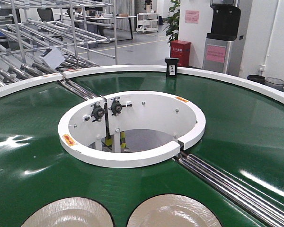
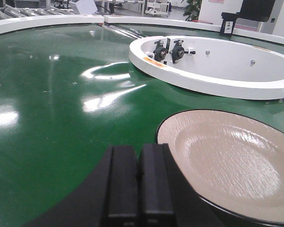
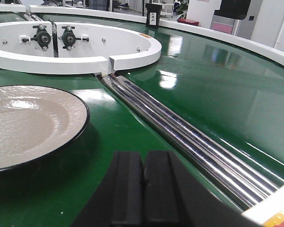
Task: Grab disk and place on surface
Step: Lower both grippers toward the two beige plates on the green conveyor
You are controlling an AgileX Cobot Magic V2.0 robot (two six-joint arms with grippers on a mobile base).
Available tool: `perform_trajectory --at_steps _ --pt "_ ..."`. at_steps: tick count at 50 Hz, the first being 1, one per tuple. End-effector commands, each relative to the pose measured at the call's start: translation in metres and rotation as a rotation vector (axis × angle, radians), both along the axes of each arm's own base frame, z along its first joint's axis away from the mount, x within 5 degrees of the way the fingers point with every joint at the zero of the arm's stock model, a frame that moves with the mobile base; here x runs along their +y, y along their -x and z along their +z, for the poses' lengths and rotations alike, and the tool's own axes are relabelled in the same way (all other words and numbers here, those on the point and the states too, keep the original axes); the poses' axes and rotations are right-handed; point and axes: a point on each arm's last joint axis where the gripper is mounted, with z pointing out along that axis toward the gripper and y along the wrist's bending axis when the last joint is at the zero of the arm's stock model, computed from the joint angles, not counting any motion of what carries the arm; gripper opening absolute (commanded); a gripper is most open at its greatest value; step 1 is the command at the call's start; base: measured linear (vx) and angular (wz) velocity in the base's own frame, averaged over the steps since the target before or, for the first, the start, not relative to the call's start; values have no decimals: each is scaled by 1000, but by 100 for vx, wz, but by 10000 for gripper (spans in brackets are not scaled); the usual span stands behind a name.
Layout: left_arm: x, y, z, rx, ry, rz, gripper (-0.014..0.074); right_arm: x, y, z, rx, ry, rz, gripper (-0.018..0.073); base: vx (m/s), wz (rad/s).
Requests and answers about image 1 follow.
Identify white control box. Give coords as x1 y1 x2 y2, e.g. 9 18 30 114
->
39 46 65 69

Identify beige plate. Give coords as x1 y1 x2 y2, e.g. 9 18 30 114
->
127 194 221 227
22 197 115 227

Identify black sensor box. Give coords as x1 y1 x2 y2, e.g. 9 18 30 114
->
165 57 179 77

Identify grey mesh waste bin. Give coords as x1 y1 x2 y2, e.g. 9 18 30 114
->
265 78 284 91

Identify white inner conveyor ring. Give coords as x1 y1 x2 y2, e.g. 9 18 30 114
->
57 90 206 169

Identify white shelf cart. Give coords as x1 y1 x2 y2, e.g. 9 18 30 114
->
136 13 159 33

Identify white outer conveyor rim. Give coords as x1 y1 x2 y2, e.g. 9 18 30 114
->
0 65 284 104

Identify black water dispenser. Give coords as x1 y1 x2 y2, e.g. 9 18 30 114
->
203 0 241 73

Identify metal roller rack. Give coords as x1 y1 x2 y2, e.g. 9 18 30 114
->
0 0 117 87

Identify office desk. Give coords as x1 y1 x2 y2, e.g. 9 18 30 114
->
54 13 137 40

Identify black waste bin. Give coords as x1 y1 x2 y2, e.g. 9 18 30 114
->
247 75 265 85

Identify red fire extinguisher cabinet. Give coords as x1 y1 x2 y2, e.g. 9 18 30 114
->
170 40 191 67

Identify pink wall notice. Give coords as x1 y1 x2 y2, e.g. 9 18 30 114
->
185 10 200 24

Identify green potted plant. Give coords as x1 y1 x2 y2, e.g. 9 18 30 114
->
164 0 180 43

